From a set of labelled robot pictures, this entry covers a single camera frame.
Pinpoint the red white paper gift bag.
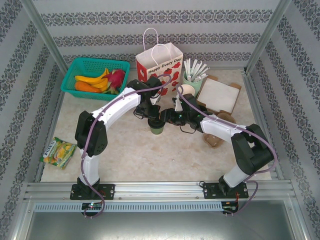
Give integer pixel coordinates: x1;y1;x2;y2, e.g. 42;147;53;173
135;27;184;100

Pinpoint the white napkin stack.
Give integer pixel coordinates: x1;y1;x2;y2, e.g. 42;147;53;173
198;77;238;113

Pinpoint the green paper coffee cup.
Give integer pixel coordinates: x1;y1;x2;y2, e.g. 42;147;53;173
149;122;166;136

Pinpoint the brown pulp cup carrier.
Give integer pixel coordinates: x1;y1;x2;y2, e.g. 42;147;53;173
201;112;237;149

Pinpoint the brown cardboard napkin tray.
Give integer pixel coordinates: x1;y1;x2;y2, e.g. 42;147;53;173
196;75;242;116

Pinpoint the paper cup stack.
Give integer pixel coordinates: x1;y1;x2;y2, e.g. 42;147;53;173
180;84;196;98

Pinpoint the mint green straw holder cup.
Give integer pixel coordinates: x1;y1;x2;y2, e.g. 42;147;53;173
181;71;205;98

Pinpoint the pink dragon fruit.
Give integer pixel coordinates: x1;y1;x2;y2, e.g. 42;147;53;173
102;69;127;95

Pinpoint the white wrapped straw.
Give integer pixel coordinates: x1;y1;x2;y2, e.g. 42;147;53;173
183;60;192;81
191;58;198;80
196;60;205;81
198;64;211;81

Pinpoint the yellow banana bunch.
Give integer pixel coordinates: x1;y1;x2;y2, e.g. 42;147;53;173
74;67;110;90

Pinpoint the teal plastic basket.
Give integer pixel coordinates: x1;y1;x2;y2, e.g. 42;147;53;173
60;57;131;101

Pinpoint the green yellow candy bag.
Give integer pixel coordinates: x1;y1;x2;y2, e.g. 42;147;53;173
39;136;78;170

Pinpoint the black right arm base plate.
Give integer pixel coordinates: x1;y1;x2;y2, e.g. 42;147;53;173
201;181;250;200

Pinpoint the aluminium mounting rail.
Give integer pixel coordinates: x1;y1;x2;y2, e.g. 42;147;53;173
23;181;297;201

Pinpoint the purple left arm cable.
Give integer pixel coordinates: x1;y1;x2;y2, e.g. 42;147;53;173
81;73;173;220

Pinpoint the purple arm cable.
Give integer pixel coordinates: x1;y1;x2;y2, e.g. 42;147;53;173
81;73;173;220
176;83;278;216

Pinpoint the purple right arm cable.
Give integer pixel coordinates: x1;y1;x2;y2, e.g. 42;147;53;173
176;83;278;216

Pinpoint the slotted grey cable duct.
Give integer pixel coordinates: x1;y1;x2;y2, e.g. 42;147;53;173
33;201;223;212

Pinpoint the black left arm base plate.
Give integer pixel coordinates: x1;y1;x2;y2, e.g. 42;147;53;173
69;183;116;201

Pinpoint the aluminium frame post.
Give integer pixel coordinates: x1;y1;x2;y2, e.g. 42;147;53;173
19;0;68;73
243;0;292;73

